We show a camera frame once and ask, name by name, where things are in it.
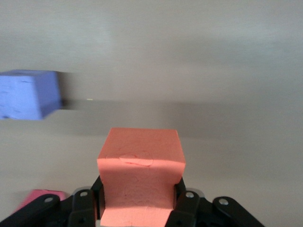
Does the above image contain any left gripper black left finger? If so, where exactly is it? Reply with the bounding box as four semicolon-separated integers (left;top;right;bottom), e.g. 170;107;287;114
0;176;105;227

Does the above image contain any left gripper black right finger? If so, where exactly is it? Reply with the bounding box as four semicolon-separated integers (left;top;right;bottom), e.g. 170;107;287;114
165;177;266;227

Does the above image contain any orange foam block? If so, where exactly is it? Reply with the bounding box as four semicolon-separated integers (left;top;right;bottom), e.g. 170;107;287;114
97;127;186;227

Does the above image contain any red foam block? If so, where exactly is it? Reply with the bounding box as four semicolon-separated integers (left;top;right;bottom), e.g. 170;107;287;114
14;189;68;213

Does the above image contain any purple foam block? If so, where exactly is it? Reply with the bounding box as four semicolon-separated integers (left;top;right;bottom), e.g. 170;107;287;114
0;69;63;121

